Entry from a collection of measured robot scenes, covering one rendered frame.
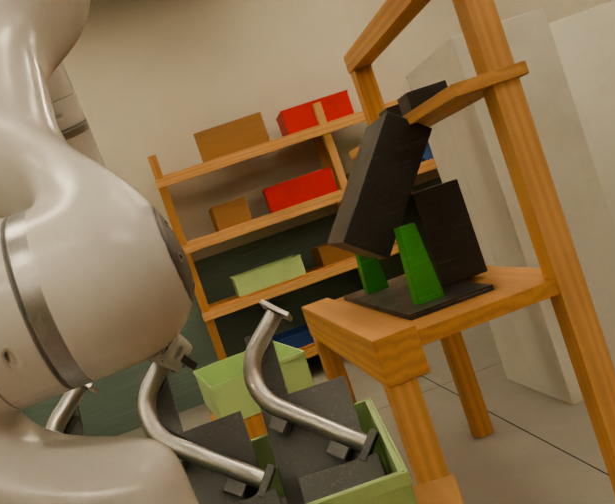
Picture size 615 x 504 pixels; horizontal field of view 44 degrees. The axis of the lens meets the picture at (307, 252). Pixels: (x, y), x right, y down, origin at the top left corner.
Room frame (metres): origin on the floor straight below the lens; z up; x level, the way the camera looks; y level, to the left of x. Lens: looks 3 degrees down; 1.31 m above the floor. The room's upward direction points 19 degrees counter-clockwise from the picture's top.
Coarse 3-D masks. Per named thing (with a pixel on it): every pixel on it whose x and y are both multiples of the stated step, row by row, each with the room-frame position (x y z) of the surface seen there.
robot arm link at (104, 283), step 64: (0, 0) 0.65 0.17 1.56; (64, 0) 0.71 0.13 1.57; (0, 64) 0.60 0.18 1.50; (0, 128) 0.54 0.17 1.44; (0, 192) 0.56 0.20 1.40; (64, 192) 0.48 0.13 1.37; (128, 192) 0.49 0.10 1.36; (64, 256) 0.45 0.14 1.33; (128, 256) 0.46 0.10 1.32; (64, 320) 0.45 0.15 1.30; (128, 320) 0.46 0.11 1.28
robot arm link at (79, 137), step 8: (72, 128) 0.91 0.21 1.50; (80, 128) 0.92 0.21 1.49; (88, 128) 0.94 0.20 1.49; (64, 136) 0.90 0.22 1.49; (72, 136) 0.91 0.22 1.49; (80, 136) 0.92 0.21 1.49; (88, 136) 0.93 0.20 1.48; (72, 144) 0.91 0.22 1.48; (80, 144) 0.92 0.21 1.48; (88, 144) 0.93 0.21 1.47; (96, 144) 0.95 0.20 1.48; (80, 152) 0.92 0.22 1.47; (88, 152) 0.93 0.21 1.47; (96, 152) 0.94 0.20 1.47; (96, 160) 0.94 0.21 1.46
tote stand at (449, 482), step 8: (432, 480) 1.34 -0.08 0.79; (440, 480) 1.33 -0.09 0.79; (448, 480) 1.32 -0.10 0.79; (456, 480) 1.34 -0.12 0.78; (416, 488) 1.33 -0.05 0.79; (424, 488) 1.32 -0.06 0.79; (432, 488) 1.31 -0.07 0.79; (440, 488) 1.30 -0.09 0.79; (448, 488) 1.28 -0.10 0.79; (456, 488) 1.27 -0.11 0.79; (416, 496) 1.30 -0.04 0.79; (424, 496) 1.29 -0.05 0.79; (432, 496) 1.27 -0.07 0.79; (440, 496) 1.26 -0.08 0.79; (448, 496) 1.25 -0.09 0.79; (456, 496) 1.24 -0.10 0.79
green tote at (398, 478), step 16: (368, 400) 1.36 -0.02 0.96; (368, 416) 1.36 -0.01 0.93; (368, 432) 1.36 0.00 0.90; (384, 432) 1.15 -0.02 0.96; (256, 448) 1.36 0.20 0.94; (384, 448) 1.19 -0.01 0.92; (272, 464) 1.36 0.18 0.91; (384, 464) 1.36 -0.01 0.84; (400, 464) 0.99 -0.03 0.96; (272, 480) 1.36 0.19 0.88; (384, 480) 0.96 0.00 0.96; (400, 480) 0.96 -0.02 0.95; (336, 496) 0.96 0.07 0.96; (352, 496) 0.96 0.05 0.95; (368, 496) 0.96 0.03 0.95; (384, 496) 0.96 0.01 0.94; (400, 496) 0.96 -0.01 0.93
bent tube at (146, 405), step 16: (160, 368) 1.24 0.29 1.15; (144, 384) 1.23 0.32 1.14; (160, 384) 1.24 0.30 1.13; (144, 400) 1.22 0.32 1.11; (144, 416) 1.21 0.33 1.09; (144, 432) 1.21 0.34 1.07; (160, 432) 1.20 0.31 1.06; (176, 448) 1.19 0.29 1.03; (192, 448) 1.19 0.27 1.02; (208, 464) 1.18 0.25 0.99; (224, 464) 1.18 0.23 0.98; (240, 464) 1.18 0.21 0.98; (240, 480) 1.18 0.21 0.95; (256, 480) 1.17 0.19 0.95
